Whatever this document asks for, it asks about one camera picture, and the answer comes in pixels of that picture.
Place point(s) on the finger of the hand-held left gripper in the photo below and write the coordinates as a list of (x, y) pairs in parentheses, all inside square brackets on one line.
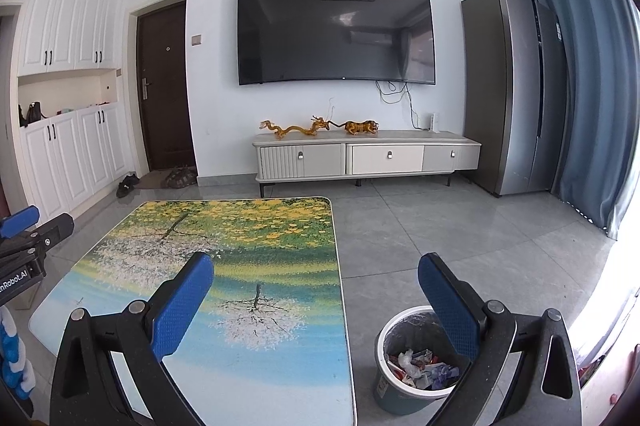
[(20, 221), (52, 228)]

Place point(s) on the white panelled cabinet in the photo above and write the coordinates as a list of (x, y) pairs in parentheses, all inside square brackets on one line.
[(65, 21)]

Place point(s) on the white television stand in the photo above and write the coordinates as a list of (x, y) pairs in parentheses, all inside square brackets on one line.
[(380, 158)]

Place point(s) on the dark handbag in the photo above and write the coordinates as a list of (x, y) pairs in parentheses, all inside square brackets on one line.
[(31, 113)]

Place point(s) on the white router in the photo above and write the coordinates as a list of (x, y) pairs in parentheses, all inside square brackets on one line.
[(433, 122)]

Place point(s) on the pair of black shoes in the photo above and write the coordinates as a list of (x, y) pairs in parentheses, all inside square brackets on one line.
[(127, 185)]

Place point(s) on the wall-mounted black television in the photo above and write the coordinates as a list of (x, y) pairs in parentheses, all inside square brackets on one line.
[(330, 31)]

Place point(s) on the round trash bin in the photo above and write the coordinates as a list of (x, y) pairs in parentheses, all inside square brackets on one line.
[(400, 396)]

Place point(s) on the blue curtain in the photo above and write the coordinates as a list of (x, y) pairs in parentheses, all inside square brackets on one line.
[(585, 96)]

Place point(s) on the person's left hand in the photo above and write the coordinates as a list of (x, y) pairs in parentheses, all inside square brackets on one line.
[(12, 356)]

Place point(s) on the dark brown door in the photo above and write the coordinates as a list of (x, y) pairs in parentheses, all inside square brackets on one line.
[(165, 91)]

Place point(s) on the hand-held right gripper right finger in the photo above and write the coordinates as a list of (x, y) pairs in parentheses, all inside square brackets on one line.
[(447, 301)]

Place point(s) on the golden dragon figurine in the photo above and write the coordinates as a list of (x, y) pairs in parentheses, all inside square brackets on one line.
[(300, 128)]

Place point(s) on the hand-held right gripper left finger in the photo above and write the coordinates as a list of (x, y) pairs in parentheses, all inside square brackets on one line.
[(182, 301)]

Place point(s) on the wall switch plate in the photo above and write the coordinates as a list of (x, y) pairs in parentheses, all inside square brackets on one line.
[(196, 39)]

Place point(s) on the grey doormat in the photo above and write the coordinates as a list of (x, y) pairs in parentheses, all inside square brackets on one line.
[(150, 181)]

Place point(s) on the golden tiger figurine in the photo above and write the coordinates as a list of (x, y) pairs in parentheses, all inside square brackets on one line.
[(361, 127)]

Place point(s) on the grey refrigerator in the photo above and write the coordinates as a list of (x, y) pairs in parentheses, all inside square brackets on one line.
[(500, 96)]

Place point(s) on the landscape print coffee table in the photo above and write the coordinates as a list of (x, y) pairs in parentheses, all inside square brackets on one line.
[(280, 266)]

